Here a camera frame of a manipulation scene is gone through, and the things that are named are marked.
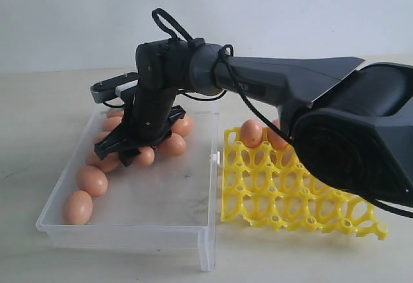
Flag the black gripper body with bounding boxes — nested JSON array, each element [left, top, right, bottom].
[[94, 85, 186, 166]]

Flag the brown egg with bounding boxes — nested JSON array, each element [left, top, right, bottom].
[[240, 119, 263, 148], [62, 190, 93, 225], [172, 114, 194, 137], [106, 109, 124, 119], [157, 133, 186, 157], [267, 127, 288, 150], [95, 153, 120, 173], [101, 117, 122, 132], [93, 131, 110, 144], [132, 146, 155, 166], [85, 151, 101, 167], [76, 166, 108, 197]]

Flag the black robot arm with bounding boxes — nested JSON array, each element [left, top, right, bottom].
[[90, 39, 412, 215]]

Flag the clear plastic tray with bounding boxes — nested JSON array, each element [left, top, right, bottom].
[[36, 106, 220, 271]]

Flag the yellow plastic egg tray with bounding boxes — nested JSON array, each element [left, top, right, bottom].
[[221, 127, 388, 240]]

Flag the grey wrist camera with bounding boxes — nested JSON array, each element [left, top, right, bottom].
[[90, 72, 139, 104]]

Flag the black cable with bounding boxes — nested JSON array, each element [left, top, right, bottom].
[[103, 7, 413, 218]]

